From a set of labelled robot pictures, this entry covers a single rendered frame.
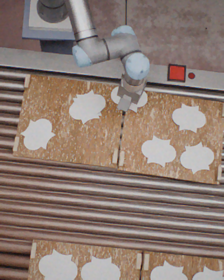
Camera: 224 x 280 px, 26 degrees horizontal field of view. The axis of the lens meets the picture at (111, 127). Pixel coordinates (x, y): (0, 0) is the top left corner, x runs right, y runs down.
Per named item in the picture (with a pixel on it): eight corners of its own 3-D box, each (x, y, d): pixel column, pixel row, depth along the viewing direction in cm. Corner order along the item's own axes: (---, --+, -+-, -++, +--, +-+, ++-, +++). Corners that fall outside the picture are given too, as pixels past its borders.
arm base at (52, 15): (37, -7, 217) (35, -20, 208) (70, -6, 218) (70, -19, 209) (36, 23, 212) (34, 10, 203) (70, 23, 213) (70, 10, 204)
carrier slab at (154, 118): (128, 89, 203) (128, 87, 202) (224, 104, 204) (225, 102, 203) (117, 170, 193) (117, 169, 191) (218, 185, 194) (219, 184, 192)
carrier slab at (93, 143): (27, 75, 202) (27, 73, 201) (125, 87, 203) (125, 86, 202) (13, 156, 192) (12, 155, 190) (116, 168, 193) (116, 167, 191)
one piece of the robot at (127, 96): (111, 93, 166) (108, 108, 182) (135, 104, 166) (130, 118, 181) (126, 63, 170) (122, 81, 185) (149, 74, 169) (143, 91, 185)
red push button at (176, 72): (170, 66, 208) (170, 65, 207) (183, 68, 208) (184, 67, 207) (168, 79, 206) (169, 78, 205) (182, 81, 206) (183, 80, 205)
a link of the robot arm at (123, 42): (101, 29, 160) (112, 58, 157) (133, 21, 162) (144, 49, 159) (100, 40, 168) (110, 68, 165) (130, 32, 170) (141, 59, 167)
